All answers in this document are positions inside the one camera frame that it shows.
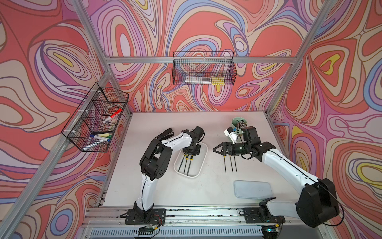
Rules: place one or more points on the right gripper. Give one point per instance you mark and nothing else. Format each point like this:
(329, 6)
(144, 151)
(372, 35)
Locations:
(224, 149)

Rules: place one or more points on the green pen cup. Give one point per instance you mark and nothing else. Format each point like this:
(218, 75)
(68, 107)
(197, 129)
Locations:
(239, 122)

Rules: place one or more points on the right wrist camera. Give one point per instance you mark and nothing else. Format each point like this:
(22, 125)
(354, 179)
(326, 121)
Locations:
(231, 133)

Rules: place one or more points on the black wire basket back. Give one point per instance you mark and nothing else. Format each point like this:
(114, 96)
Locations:
(197, 67)

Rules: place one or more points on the black wire basket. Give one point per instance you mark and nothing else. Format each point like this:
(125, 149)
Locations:
(197, 67)
(89, 118)

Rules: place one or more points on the file tool four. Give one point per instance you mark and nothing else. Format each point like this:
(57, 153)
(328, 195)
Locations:
(191, 159)

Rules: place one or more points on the file tool six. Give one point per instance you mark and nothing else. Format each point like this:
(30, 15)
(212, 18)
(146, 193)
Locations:
(180, 166)

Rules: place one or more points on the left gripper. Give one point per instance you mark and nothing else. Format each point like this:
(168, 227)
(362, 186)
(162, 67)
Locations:
(197, 152)

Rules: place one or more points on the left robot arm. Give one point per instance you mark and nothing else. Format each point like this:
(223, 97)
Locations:
(155, 161)

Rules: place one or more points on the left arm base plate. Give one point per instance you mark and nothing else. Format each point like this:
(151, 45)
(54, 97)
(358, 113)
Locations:
(155, 216)

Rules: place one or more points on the translucent box lid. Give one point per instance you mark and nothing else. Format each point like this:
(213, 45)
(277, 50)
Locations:
(252, 190)

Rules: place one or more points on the black wire basket left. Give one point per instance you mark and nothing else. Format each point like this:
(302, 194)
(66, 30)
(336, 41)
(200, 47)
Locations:
(89, 118)

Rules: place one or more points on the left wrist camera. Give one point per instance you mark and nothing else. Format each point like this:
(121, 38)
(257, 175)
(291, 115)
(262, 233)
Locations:
(199, 133)

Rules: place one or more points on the white plastic storage box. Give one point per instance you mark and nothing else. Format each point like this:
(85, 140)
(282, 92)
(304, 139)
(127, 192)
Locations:
(197, 163)

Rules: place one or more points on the blue white marker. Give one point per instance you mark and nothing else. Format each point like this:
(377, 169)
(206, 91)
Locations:
(100, 138)

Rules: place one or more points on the yellow box in basket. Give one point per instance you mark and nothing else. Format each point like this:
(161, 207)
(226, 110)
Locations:
(218, 81)

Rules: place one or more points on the red marker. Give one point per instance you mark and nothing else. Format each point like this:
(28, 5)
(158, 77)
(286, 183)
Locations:
(114, 115)

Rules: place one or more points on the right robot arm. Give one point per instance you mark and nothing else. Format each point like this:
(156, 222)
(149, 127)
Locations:
(317, 201)

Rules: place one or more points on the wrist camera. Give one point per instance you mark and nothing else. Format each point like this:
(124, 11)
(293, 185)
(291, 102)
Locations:
(231, 133)
(199, 133)

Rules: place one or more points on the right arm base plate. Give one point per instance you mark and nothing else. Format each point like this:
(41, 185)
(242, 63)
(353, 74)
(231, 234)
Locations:
(261, 214)

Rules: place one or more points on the file tool five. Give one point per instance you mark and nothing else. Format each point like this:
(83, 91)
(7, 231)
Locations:
(187, 158)

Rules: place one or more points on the black stapler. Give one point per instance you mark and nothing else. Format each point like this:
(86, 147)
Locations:
(166, 134)

